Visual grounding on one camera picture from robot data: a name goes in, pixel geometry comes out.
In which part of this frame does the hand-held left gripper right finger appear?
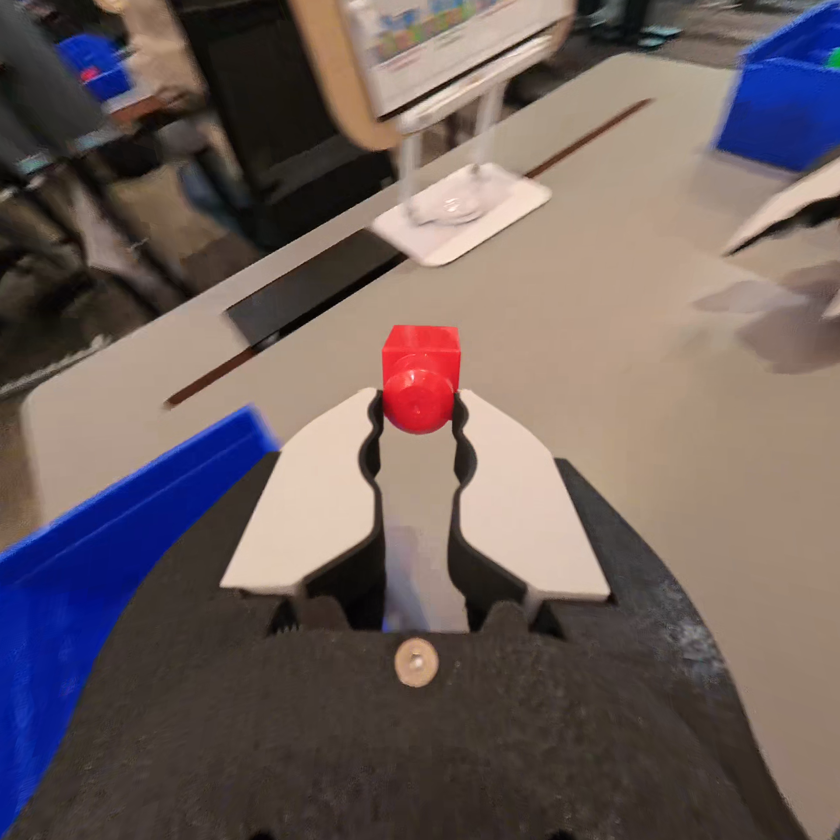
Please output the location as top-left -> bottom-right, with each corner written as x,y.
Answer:
448,388 -> 611,634

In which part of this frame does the black high-back chair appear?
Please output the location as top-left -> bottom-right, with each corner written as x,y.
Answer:
174,0 -> 395,252

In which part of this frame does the red toy block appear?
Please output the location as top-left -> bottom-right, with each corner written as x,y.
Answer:
382,325 -> 462,435

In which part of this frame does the printed instruction sheet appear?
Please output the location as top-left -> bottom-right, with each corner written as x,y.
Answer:
341,0 -> 578,119

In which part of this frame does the white document stand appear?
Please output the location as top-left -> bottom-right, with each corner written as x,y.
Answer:
371,33 -> 559,268

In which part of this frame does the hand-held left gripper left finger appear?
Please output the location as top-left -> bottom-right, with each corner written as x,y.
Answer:
220,387 -> 385,631

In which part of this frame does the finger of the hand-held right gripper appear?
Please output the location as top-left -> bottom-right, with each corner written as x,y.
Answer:
721,154 -> 840,258

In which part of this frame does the black cable tray cover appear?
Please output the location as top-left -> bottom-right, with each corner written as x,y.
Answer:
226,230 -> 408,347

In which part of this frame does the blue plastic bin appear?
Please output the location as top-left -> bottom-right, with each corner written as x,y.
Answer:
0,403 -> 283,828
58,34 -> 132,102
712,0 -> 840,175

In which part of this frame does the grey metal rail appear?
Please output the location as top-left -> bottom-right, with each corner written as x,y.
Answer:
0,333 -> 109,398

